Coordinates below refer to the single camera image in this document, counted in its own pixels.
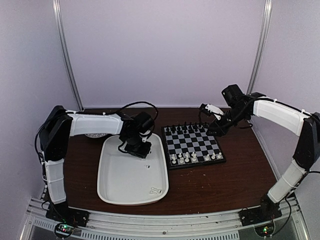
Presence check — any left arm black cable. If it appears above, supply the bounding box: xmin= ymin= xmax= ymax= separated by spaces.
xmin=117 ymin=101 xmax=159 ymax=121

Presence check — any patterned ceramic plate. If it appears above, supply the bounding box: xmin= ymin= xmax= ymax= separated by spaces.
xmin=85 ymin=133 xmax=108 ymax=139

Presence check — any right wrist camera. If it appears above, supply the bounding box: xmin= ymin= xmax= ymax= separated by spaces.
xmin=199 ymin=103 xmax=224 ymax=120

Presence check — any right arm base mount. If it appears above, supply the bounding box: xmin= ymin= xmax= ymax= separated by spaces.
xmin=238 ymin=206 xmax=282 ymax=227

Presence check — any right aluminium frame post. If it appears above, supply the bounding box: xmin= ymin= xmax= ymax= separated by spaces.
xmin=246 ymin=0 xmax=273 ymax=94

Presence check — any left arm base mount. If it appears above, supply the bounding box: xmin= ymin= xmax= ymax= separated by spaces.
xmin=45 ymin=205 xmax=90 ymax=227

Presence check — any white chess piece pair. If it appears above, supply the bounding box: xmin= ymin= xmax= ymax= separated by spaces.
xmin=149 ymin=187 xmax=162 ymax=195

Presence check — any left aluminium frame post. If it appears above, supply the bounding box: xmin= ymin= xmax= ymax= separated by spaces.
xmin=52 ymin=0 xmax=84 ymax=110

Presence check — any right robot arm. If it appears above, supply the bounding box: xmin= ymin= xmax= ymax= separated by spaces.
xmin=201 ymin=84 xmax=320 ymax=221

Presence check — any front aluminium rail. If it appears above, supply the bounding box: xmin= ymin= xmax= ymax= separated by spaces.
xmin=19 ymin=194 xmax=308 ymax=240

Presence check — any black chess pieces row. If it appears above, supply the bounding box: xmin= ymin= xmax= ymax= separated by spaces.
xmin=162 ymin=121 xmax=209 ymax=136

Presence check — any white rectangular tray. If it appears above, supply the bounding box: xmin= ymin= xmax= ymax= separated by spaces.
xmin=97 ymin=134 xmax=169 ymax=206

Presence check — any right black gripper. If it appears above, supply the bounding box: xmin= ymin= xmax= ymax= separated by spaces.
xmin=206 ymin=106 xmax=249 ymax=137

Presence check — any black and white chessboard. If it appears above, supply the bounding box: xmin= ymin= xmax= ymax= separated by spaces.
xmin=161 ymin=126 xmax=227 ymax=170

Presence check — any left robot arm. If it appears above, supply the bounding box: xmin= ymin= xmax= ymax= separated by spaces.
xmin=35 ymin=105 xmax=155 ymax=222

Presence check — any aluminium frame post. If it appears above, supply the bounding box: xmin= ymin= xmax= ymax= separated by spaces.
xmin=246 ymin=0 xmax=273 ymax=94
xmin=52 ymin=0 xmax=84 ymax=110

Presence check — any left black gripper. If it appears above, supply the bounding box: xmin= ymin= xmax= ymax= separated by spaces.
xmin=124 ymin=133 xmax=152 ymax=158

